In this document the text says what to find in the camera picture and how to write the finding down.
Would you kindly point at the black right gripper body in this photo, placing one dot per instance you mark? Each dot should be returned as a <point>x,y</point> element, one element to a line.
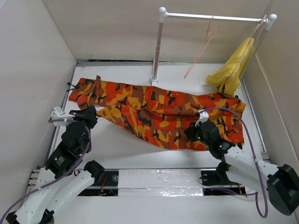
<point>195,134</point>

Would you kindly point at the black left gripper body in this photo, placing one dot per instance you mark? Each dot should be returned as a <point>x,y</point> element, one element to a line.
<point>91,120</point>

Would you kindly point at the orange camouflage trousers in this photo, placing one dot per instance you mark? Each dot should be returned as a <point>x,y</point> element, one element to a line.
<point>158,116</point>

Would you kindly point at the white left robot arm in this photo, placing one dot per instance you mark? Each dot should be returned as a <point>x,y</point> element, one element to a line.
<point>61,164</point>

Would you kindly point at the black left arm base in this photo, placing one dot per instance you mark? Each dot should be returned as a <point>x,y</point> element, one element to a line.
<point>107,187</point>

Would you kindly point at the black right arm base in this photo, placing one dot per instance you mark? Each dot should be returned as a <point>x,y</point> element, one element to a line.
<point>215,183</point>

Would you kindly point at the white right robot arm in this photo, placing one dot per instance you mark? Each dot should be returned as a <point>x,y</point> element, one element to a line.
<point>280,184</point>

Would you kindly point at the wooden hanger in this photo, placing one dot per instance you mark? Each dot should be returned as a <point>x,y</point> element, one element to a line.
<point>254,31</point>

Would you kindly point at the yellow garment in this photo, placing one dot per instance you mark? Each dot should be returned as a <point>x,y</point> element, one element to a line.
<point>220,80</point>

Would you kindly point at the white clothes rack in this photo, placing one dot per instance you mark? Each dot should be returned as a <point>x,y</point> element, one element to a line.
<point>265,23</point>

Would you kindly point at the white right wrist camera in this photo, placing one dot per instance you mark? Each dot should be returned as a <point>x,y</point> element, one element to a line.
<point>202,116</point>

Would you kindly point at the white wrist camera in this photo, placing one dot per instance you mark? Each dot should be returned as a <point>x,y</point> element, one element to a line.
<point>202,116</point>
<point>58,117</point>

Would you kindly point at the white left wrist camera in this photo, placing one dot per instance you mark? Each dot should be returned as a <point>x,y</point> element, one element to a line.
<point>58,117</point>

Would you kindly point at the aluminium frame rail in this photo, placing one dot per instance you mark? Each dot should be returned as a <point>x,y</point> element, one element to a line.
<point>32,182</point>

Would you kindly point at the pink wire hanger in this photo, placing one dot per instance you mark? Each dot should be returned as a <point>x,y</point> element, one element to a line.
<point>209,35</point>

